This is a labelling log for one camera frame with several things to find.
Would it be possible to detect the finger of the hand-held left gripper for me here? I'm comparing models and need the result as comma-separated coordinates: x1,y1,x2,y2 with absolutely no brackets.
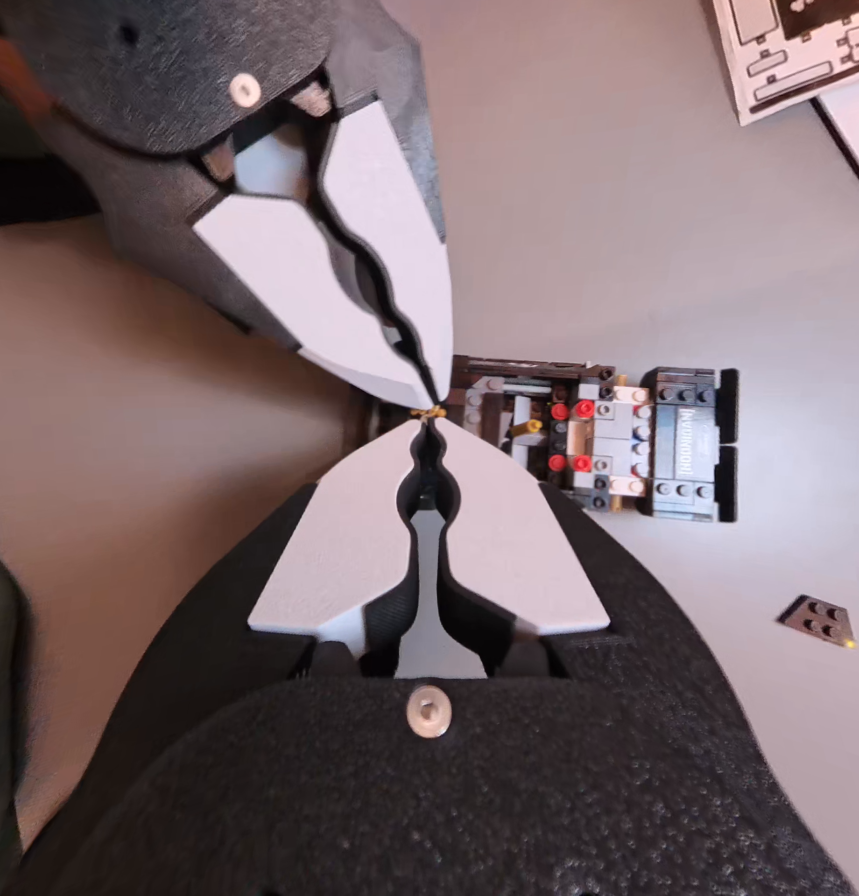
315,105,456,403
190,194,433,407

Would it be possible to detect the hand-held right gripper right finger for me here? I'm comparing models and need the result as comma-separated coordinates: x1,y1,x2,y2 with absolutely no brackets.
427,420,611,659

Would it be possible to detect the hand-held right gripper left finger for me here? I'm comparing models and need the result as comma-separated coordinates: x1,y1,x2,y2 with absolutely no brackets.
246,420,428,659

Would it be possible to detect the lego car model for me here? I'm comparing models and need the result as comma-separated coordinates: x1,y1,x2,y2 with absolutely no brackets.
353,355,740,525

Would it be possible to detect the black wedge lego plate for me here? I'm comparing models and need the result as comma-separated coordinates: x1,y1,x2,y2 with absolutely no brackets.
779,595,855,646

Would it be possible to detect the lego sticker sheet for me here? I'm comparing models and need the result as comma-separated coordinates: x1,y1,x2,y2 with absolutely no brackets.
709,0,859,127

